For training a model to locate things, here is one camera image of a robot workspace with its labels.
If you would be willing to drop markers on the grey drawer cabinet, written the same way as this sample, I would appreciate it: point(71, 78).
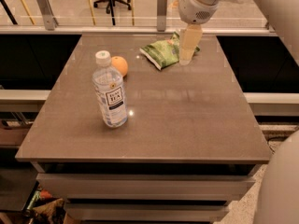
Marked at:
point(147, 198)

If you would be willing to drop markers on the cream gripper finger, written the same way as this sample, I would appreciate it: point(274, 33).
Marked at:
point(189, 38)

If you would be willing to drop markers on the metal railing post middle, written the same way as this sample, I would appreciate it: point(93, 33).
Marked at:
point(161, 15)

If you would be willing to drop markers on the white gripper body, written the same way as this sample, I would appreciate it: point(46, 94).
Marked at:
point(195, 10)

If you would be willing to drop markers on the orange fruit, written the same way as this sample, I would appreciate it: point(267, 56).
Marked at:
point(120, 64)

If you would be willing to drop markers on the brown paper bag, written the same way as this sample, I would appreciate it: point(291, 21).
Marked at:
point(50, 210)

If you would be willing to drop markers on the clear plastic tea bottle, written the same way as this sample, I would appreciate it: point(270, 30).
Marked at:
point(109, 89)

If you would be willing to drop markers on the metal railing post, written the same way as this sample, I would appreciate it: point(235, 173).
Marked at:
point(161, 15)
point(49, 20)

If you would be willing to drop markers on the green jalapeno chip bag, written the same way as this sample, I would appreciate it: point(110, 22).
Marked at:
point(164, 53)

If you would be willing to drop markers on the metal railing post left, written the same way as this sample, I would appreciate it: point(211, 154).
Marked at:
point(49, 20)

